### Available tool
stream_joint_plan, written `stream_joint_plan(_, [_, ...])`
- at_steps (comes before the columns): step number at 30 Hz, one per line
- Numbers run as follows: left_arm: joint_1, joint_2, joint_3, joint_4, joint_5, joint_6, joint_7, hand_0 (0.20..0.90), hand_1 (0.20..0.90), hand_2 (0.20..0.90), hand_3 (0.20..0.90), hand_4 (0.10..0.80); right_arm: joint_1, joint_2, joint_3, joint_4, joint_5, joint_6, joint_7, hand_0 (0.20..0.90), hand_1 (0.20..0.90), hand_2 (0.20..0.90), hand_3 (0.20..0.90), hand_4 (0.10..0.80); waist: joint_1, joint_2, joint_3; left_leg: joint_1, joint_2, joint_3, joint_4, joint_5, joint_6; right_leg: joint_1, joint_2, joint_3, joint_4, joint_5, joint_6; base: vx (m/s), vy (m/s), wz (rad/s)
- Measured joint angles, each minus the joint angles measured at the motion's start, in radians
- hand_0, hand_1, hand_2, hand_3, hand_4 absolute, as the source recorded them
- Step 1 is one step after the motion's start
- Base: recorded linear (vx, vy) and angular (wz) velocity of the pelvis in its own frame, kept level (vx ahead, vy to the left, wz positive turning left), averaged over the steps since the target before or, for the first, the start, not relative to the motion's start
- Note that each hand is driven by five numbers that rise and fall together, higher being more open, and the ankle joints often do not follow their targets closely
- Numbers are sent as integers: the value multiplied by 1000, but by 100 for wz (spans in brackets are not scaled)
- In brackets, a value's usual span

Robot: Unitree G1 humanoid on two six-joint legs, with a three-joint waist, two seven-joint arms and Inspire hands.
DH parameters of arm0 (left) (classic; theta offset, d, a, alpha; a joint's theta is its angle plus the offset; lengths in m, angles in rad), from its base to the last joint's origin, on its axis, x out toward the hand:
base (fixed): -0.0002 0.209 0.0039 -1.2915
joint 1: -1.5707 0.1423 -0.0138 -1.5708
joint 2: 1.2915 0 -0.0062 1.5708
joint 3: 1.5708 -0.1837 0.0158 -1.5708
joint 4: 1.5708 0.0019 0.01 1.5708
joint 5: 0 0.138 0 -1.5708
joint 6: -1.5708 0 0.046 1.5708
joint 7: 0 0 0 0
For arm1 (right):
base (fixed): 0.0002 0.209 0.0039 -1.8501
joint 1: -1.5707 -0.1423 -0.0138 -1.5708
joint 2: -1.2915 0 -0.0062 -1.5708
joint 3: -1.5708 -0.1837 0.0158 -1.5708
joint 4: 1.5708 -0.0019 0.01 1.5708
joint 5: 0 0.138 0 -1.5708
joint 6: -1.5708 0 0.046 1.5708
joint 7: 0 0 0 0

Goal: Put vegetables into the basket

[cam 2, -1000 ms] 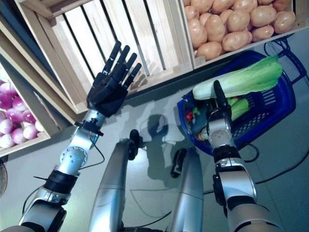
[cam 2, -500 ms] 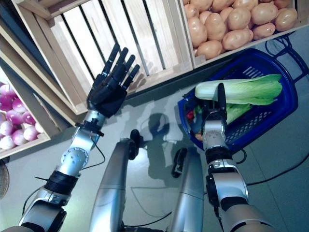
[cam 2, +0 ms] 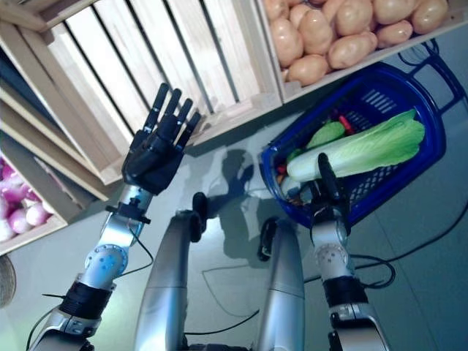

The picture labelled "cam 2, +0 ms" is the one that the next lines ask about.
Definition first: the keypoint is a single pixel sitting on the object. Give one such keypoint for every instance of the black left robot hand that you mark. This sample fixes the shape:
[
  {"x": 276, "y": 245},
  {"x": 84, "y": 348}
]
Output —
[{"x": 153, "y": 157}]

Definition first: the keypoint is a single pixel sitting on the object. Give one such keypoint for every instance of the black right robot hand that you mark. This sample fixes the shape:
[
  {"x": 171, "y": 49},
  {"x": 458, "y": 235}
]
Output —
[{"x": 329, "y": 190}]

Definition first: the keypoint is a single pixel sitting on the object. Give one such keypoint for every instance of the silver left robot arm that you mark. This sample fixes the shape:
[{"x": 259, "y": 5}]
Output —
[{"x": 106, "y": 259}]

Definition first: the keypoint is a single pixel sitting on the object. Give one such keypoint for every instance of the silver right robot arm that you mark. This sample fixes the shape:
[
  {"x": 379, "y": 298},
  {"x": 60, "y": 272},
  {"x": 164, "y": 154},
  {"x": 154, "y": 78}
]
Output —
[{"x": 329, "y": 252}]

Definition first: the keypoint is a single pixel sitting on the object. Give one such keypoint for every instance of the blue plastic shopping basket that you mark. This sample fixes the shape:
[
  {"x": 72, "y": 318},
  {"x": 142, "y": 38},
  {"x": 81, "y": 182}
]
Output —
[{"x": 437, "y": 139}]

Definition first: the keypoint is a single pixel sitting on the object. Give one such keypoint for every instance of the small green white bok choy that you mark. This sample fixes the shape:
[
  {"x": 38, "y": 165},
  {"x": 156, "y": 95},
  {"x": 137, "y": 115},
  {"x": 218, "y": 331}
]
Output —
[{"x": 292, "y": 184}]

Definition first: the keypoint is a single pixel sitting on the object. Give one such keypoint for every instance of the wooden slat crate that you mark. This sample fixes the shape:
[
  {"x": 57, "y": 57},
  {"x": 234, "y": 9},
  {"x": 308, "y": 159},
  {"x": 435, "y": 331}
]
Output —
[
  {"x": 36, "y": 237},
  {"x": 128, "y": 55},
  {"x": 459, "y": 14}
]

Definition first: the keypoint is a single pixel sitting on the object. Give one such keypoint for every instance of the silver right robot leg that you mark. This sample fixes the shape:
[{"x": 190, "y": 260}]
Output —
[{"x": 285, "y": 292}]

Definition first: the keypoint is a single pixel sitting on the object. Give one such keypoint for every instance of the tan potato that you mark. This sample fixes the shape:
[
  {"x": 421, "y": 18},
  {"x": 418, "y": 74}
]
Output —
[
  {"x": 395, "y": 33},
  {"x": 316, "y": 32},
  {"x": 429, "y": 16},
  {"x": 309, "y": 69},
  {"x": 287, "y": 42},
  {"x": 349, "y": 51}
]

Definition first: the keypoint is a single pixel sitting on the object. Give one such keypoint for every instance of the purple white turnip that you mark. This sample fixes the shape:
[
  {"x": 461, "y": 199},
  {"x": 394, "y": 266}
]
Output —
[
  {"x": 39, "y": 214},
  {"x": 20, "y": 221}
]

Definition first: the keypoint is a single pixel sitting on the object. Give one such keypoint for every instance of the wooden display shelf frame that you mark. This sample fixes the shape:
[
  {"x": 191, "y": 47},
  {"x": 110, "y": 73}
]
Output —
[{"x": 44, "y": 135}]

